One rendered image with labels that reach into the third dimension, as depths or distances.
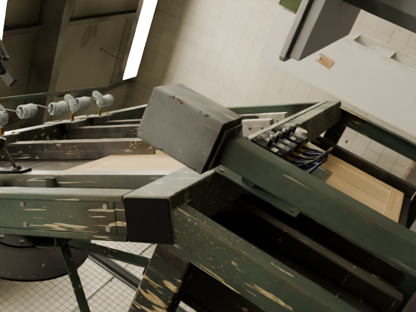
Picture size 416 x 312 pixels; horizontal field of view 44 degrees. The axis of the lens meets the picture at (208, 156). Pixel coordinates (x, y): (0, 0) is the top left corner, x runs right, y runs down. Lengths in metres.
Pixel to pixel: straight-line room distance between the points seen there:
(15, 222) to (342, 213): 0.80
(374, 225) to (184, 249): 0.40
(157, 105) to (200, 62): 6.60
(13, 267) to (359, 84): 3.93
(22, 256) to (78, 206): 1.47
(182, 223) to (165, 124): 0.21
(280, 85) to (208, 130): 6.21
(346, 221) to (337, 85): 4.55
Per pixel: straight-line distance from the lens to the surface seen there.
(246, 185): 1.30
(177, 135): 1.05
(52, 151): 2.14
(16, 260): 2.65
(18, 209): 1.35
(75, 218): 1.24
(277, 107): 3.18
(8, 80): 1.49
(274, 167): 1.01
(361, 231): 1.01
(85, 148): 2.03
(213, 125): 1.01
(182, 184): 1.18
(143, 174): 1.41
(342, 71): 5.49
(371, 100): 5.49
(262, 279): 1.07
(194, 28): 7.62
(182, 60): 7.79
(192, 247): 1.10
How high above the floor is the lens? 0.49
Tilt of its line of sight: 16 degrees up
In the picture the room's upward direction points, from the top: 60 degrees counter-clockwise
